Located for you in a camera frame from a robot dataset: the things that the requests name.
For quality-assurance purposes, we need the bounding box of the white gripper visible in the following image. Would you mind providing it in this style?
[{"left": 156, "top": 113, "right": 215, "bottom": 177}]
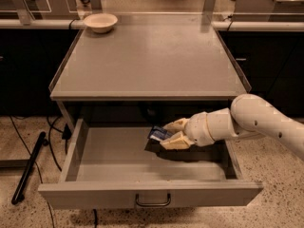
[{"left": 160, "top": 112, "right": 215, "bottom": 150}]

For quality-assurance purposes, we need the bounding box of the blue rxbar wrapper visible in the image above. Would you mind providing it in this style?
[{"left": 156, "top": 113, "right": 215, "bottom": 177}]
[{"left": 148, "top": 126, "right": 173, "bottom": 142}]

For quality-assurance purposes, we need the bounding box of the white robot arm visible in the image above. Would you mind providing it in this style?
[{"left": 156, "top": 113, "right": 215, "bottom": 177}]
[{"left": 161, "top": 94, "right": 304, "bottom": 160}]

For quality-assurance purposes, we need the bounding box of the grey open drawer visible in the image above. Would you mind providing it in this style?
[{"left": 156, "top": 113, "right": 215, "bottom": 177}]
[{"left": 39, "top": 119, "right": 263, "bottom": 209}]

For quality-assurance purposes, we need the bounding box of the grey counter cabinet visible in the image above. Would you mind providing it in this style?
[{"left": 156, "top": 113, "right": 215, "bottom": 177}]
[{"left": 49, "top": 14, "right": 251, "bottom": 107}]

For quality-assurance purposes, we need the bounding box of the white bowl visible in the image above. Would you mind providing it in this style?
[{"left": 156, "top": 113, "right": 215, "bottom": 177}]
[{"left": 84, "top": 13, "right": 118, "bottom": 33}]

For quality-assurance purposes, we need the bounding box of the black bar on floor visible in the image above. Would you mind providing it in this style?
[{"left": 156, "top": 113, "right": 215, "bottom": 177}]
[{"left": 11, "top": 132, "right": 46, "bottom": 205}]

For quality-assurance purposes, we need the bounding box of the metal drawer handle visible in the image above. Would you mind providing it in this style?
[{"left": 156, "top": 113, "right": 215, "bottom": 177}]
[{"left": 135, "top": 194, "right": 171, "bottom": 208}]

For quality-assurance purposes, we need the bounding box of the black floor cable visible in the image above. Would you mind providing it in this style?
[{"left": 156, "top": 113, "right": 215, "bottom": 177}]
[{"left": 9, "top": 115, "right": 71, "bottom": 228}]

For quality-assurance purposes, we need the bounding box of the white horizontal rail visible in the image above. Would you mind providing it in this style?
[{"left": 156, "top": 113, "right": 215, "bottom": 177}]
[{"left": 0, "top": 19, "right": 304, "bottom": 32}]

